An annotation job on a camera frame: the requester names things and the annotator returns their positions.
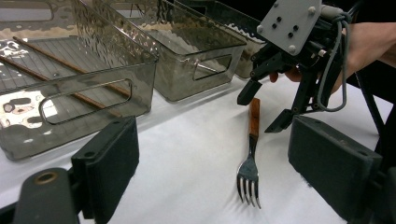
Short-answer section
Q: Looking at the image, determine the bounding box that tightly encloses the smoky clear plastic bin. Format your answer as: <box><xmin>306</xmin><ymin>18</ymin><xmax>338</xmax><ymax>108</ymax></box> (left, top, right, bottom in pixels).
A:
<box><xmin>92</xmin><ymin>0</ymin><xmax>248</xmax><ymax>103</ymax></box>
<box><xmin>0</xmin><ymin>0</ymin><xmax>160</xmax><ymax>161</ymax></box>
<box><xmin>174</xmin><ymin>0</ymin><xmax>269</xmax><ymax>79</ymax></box>

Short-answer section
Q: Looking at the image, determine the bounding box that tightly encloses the brown wooden chopstick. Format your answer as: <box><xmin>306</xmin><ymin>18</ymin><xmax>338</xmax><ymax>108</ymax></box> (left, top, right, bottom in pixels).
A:
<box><xmin>0</xmin><ymin>55</ymin><xmax>123</xmax><ymax>119</ymax></box>
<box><xmin>12</xmin><ymin>36</ymin><xmax>133</xmax><ymax>98</ymax></box>

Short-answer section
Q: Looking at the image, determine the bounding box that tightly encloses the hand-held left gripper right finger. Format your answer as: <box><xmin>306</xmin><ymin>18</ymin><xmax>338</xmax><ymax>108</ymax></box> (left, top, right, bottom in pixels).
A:
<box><xmin>288</xmin><ymin>115</ymin><xmax>396</xmax><ymax>224</ymax></box>

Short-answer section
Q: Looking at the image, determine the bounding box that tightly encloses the black metal stand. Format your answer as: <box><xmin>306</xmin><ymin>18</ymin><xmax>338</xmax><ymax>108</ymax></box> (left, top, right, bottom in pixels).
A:
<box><xmin>354</xmin><ymin>69</ymin><xmax>396</xmax><ymax>171</ymax></box>

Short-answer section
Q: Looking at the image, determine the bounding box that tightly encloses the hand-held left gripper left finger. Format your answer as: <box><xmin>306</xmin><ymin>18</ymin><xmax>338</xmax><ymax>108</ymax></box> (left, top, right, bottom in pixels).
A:
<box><xmin>12</xmin><ymin>116</ymin><xmax>140</xmax><ymax>224</ymax></box>

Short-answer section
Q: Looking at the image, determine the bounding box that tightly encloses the wooden-handled metal fork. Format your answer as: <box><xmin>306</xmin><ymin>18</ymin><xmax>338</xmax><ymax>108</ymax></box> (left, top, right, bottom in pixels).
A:
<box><xmin>235</xmin><ymin>97</ymin><xmax>263</xmax><ymax>210</ymax></box>

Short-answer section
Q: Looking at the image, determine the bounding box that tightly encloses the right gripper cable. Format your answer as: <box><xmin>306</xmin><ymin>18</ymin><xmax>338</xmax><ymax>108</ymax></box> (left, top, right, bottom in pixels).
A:
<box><xmin>317</xmin><ymin>4</ymin><xmax>354</xmax><ymax>113</ymax></box>

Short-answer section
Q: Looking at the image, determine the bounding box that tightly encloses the metal spoon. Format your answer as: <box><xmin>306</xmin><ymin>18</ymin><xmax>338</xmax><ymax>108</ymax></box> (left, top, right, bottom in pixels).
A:
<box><xmin>194</xmin><ymin>62</ymin><xmax>219</xmax><ymax>74</ymax></box>

